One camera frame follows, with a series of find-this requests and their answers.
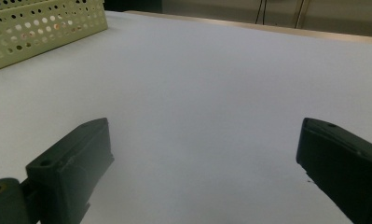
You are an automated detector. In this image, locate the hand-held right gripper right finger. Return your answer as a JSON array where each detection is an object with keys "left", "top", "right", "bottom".
[{"left": 296, "top": 117, "right": 372, "bottom": 224}]

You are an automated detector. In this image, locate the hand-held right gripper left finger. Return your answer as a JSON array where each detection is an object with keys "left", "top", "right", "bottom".
[{"left": 24, "top": 117, "right": 115, "bottom": 224}]

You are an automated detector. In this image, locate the pale yellow perforated plastic basket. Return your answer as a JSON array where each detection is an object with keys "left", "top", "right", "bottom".
[{"left": 0, "top": 0, "right": 109, "bottom": 75}]

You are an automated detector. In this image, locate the white orange patterned cloth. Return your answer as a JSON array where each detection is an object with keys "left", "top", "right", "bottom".
[{"left": 6, "top": 18, "right": 77, "bottom": 45}]

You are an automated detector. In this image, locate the light wooden table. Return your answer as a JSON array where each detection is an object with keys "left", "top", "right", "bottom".
[{"left": 124, "top": 9, "right": 372, "bottom": 47}]

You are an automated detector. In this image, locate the black hanging wall cable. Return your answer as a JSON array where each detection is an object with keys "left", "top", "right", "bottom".
[
  {"left": 255, "top": 0, "right": 264, "bottom": 24},
  {"left": 261, "top": 0, "right": 268, "bottom": 25}
]

